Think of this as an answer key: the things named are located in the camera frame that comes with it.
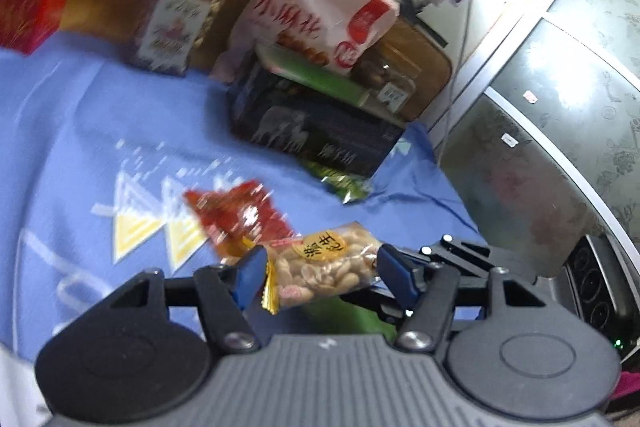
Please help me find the yellow peanut snack packet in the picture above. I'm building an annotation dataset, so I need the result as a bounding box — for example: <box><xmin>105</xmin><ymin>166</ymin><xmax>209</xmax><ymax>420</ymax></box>
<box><xmin>262</xmin><ymin>222</ymin><xmax>382</xmax><ymax>315</ymax></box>

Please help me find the red spicy snack packet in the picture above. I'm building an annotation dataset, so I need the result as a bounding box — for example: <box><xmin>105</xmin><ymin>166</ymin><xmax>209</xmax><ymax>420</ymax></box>
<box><xmin>183</xmin><ymin>180</ymin><xmax>295</xmax><ymax>265</ymax></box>

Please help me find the bright green snack packet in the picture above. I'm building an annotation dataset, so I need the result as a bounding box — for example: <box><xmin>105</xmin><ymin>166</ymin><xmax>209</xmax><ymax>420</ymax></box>
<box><xmin>317</xmin><ymin>297</ymin><xmax>397</xmax><ymax>340</ymax></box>

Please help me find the magenta knit sleeve forearm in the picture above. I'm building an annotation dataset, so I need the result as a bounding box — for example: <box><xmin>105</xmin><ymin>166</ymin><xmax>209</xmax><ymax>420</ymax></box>
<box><xmin>608</xmin><ymin>371</ymin><xmax>640</xmax><ymax>410</ymax></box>

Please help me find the olive green snack pouch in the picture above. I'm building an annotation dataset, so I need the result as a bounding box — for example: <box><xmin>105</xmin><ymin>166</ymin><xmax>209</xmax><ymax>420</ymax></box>
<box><xmin>299</xmin><ymin>159</ymin><xmax>373</xmax><ymax>205</ymax></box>

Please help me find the blue patterned bedsheet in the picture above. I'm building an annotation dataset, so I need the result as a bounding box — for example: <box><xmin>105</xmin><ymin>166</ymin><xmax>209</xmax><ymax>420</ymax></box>
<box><xmin>1</xmin><ymin>32</ymin><xmax>480</xmax><ymax>360</ymax></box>

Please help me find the black sheep print box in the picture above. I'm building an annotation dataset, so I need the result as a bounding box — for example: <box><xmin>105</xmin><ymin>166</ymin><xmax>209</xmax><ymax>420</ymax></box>
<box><xmin>228</xmin><ymin>43</ymin><xmax>407</xmax><ymax>176</ymax></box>

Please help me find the dark nut jar gold lid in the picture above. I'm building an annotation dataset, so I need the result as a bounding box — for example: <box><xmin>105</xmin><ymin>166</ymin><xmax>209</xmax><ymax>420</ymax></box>
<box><xmin>350</xmin><ymin>51</ymin><xmax>420</xmax><ymax>114</ymax></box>

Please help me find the cashew jar gold lid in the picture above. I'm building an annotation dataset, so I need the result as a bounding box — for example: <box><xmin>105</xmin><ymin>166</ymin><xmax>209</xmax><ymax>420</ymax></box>
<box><xmin>129</xmin><ymin>0</ymin><xmax>226</xmax><ymax>76</ymax></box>

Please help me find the pink twisted dough snack bag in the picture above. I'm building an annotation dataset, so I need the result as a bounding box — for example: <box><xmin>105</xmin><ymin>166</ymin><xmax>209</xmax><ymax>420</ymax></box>
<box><xmin>212</xmin><ymin>0</ymin><xmax>399</xmax><ymax>82</ymax></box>

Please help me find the white cable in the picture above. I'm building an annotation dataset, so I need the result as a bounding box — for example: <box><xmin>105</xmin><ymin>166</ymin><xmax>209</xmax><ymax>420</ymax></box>
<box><xmin>437</xmin><ymin>0</ymin><xmax>476</xmax><ymax>158</ymax></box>

